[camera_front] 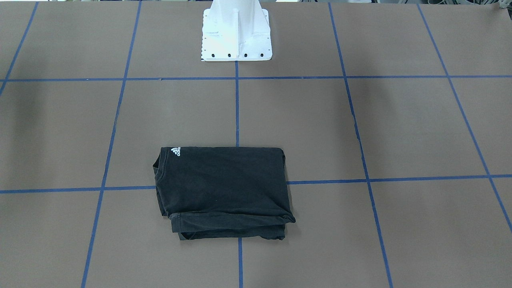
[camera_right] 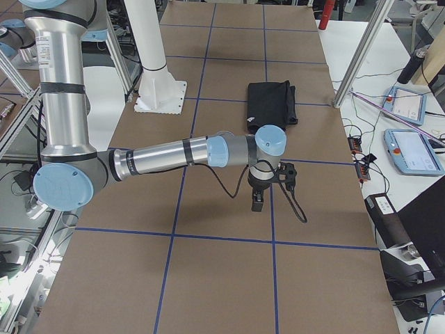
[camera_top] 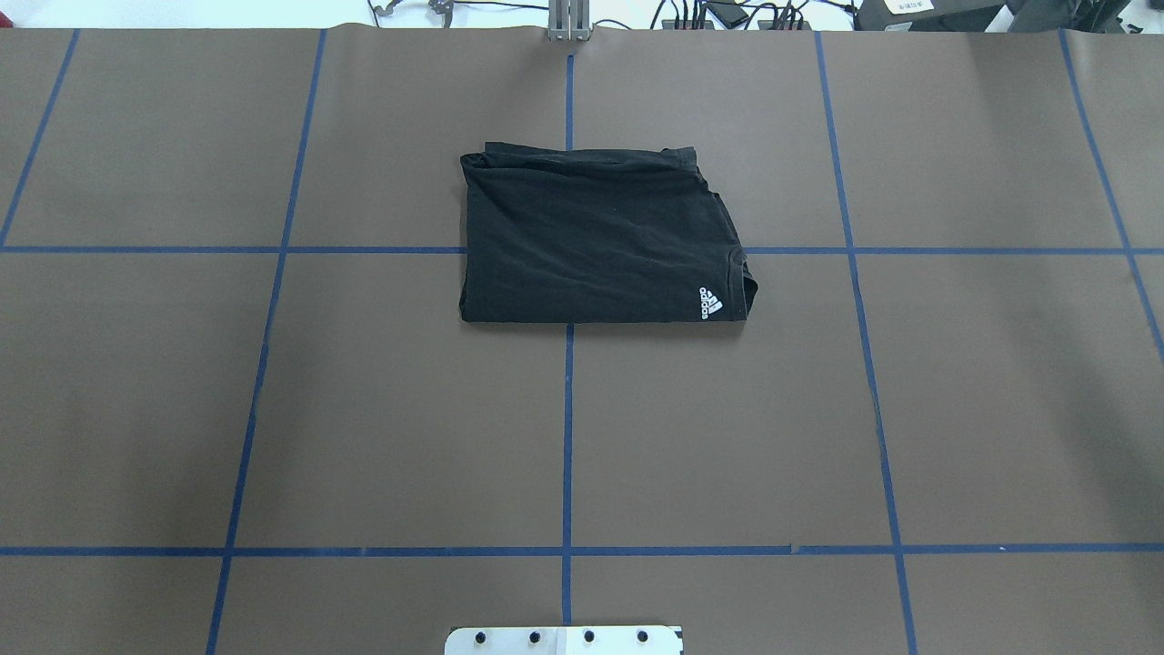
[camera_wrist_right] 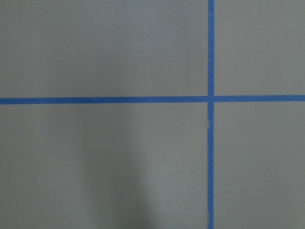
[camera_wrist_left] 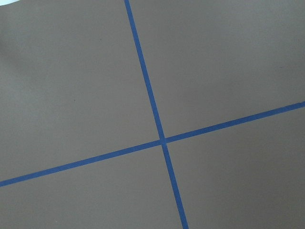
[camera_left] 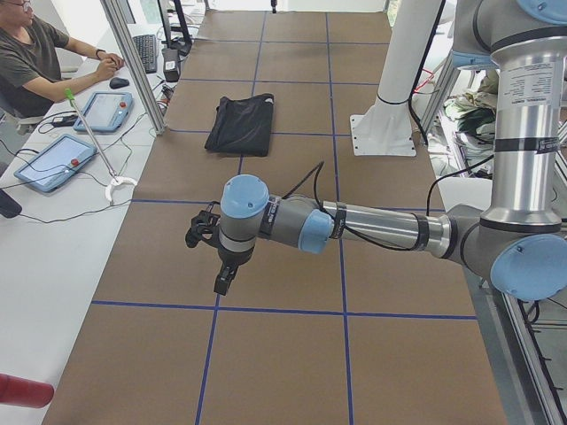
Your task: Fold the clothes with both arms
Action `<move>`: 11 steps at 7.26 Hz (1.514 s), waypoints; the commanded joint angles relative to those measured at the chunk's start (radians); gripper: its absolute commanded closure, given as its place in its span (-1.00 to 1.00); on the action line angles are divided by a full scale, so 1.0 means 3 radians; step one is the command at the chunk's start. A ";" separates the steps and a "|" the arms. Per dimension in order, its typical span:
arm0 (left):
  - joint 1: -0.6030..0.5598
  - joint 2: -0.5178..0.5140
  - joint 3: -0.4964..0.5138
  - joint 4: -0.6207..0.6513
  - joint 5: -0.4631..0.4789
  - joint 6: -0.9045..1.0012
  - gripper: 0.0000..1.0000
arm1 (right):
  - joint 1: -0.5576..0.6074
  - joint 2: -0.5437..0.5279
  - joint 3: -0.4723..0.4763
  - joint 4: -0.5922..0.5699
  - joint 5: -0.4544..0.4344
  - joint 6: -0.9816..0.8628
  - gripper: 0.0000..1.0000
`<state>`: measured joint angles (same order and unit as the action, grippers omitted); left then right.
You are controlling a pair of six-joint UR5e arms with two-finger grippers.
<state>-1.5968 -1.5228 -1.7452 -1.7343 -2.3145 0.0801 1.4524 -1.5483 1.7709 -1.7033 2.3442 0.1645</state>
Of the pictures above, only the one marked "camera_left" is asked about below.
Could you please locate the near teach pendant tablet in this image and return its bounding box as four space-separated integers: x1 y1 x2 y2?
13 135 97 193

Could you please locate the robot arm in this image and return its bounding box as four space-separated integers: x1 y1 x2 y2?
211 1 566 301

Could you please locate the aluminium frame post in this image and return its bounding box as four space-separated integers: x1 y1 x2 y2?
100 0 166 135

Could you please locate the black computer mouse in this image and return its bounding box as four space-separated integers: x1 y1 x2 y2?
109 77 129 89

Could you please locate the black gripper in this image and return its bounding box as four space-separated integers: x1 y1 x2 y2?
214 245 254 295

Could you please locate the black graphic t-shirt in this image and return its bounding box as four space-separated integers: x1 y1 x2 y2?
205 93 275 158

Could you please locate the black keyboard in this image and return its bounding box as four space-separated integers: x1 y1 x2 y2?
132 34 158 73

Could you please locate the red cylinder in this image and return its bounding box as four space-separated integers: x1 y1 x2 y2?
1 374 54 408

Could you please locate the black power brick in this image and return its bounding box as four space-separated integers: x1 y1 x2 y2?
162 48 181 82

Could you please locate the metal reacher grabber tool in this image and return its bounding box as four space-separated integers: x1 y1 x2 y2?
64 89 137 206

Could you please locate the far teach pendant tablet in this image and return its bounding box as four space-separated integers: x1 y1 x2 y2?
82 91 134 133

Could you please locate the seated person dark shirt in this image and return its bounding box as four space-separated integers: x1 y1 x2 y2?
1 1 124 119

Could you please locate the teach pendant tablet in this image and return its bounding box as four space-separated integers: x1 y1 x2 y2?
13 135 97 193
82 91 134 133

